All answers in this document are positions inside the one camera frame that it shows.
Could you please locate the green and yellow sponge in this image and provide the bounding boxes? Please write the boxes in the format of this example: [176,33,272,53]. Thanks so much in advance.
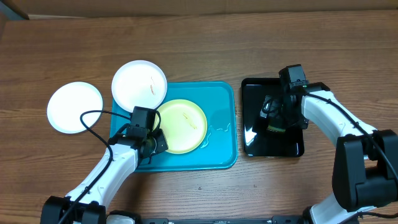
[267,123,286,133]

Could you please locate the yellow-green plate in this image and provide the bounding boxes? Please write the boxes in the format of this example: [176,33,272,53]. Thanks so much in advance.
[155,99,208,154]

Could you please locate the white plate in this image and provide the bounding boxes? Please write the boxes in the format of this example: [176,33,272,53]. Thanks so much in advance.
[47,82,103,134]
[111,60,167,112]

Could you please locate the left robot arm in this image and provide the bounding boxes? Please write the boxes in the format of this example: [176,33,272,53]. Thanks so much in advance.
[40,124,168,224]

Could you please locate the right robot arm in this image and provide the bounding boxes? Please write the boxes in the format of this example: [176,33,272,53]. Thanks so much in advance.
[260,83,397,223]

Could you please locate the black rectangular water tray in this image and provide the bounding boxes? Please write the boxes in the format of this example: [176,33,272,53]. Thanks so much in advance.
[241,78,305,157]

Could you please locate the teal plastic serving tray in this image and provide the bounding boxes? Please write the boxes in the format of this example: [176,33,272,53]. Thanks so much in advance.
[108,81,238,173]

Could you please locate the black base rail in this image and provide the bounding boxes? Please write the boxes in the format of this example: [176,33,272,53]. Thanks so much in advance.
[107,215,308,224]

